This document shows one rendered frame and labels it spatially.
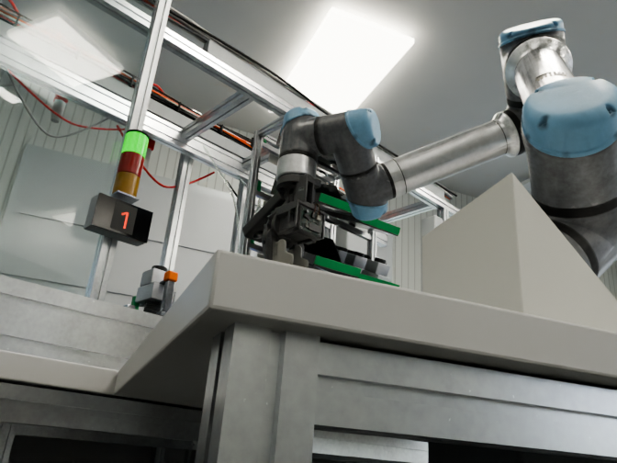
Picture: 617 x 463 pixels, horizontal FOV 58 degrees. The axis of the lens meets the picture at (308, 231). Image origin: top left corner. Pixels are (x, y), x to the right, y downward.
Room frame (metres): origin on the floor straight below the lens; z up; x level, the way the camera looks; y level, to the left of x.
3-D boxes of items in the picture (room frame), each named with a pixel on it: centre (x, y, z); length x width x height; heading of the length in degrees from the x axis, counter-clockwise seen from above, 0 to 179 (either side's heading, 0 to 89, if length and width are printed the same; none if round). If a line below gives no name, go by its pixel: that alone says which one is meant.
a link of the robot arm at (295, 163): (0.93, 0.03, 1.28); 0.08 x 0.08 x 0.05
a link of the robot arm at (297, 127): (0.93, 0.03, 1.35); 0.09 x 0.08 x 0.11; 64
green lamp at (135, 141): (1.07, 0.40, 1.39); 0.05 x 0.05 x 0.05
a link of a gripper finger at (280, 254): (0.92, 0.04, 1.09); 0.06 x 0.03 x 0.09; 42
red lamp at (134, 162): (1.07, 0.40, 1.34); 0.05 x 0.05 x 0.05
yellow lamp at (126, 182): (1.07, 0.40, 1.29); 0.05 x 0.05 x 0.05
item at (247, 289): (0.73, -0.25, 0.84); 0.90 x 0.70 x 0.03; 111
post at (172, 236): (2.21, 0.58, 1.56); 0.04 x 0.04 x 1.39; 42
